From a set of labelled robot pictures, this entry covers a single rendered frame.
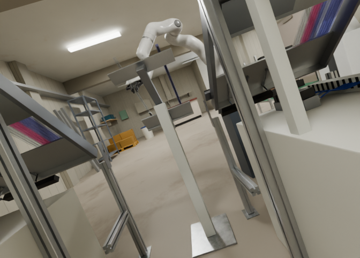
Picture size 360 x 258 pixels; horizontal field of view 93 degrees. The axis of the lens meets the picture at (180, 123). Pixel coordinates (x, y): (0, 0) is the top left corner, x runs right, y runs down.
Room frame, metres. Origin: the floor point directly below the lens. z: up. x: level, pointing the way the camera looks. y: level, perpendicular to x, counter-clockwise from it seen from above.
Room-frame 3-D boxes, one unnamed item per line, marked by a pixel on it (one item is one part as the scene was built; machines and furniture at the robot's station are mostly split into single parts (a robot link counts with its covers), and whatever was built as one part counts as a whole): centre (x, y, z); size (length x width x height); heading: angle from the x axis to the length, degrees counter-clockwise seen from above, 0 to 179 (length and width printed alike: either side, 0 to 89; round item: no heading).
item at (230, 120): (1.47, -0.47, 0.35); 0.18 x 0.18 x 0.70; 6
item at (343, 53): (3.77, -3.85, 0.68); 0.69 x 0.61 x 1.35; 6
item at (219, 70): (1.44, -0.48, 1.00); 0.19 x 0.12 x 0.24; 19
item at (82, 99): (5.81, 2.71, 1.10); 1.14 x 0.49 x 2.20; 6
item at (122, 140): (7.15, 2.53, 0.34); 1.14 x 0.81 x 0.69; 96
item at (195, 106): (9.09, -0.07, 0.47); 2.39 x 1.94 x 0.94; 6
